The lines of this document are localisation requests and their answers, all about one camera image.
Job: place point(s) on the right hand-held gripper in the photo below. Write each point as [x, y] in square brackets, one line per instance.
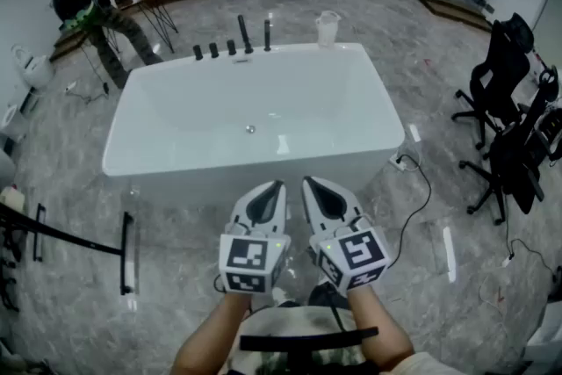
[362, 252]

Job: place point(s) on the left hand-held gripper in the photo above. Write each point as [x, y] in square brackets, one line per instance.
[246, 254]

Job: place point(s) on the black corded handheld tool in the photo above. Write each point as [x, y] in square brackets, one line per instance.
[267, 35]

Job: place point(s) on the person's left forearm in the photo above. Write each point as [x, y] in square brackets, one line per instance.
[211, 338]

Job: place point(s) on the person's right forearm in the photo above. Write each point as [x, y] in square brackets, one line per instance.
[386, 349]

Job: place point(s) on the white bathtub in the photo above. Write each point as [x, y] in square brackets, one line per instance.
[197, 110]

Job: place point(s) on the white power strip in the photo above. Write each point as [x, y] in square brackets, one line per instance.
[397, 162]
[71, 88]

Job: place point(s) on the person's shoe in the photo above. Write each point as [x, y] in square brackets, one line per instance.
[327, 294]
[285, 298]

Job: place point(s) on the person's cream shirt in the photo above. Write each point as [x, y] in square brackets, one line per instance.
[281, 320]

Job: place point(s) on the black towel rack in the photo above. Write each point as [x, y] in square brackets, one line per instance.
[126, 250]

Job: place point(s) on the black faucet knob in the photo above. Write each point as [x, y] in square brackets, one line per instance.
[231, 48]
[198, 52]
[213, 50]

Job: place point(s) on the black curved faucet spout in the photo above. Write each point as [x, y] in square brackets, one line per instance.
[244, 35]

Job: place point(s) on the black office chair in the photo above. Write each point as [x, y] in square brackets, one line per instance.
[505, 61]
[518, 162]

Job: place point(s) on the wooden steps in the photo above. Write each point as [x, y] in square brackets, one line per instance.
[452, 9]

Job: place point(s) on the white toilet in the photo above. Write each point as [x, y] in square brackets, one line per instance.
[37, 70]

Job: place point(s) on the black chest mount bar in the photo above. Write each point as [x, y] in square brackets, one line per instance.
[298, 342]

